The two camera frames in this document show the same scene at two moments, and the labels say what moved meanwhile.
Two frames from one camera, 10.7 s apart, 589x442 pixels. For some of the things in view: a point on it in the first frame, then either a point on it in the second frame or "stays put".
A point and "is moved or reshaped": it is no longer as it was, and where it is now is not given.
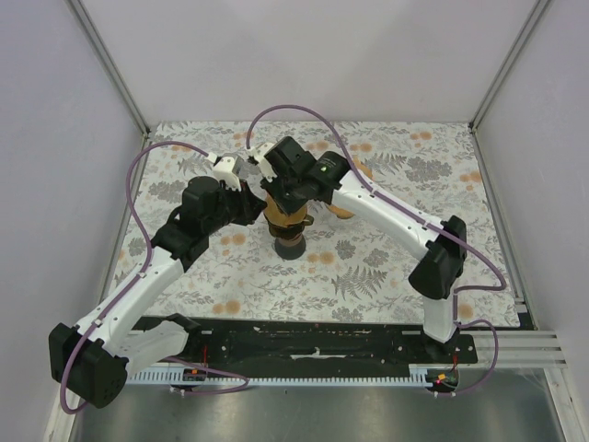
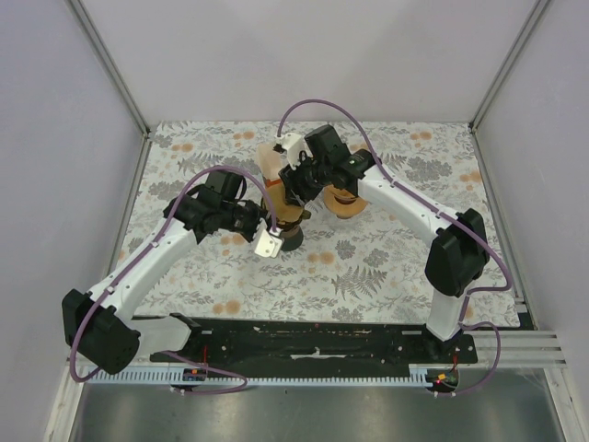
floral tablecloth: [348, 270] stays put
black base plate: [318, 342] stays put
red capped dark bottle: [290, 250] is moved or reshaped
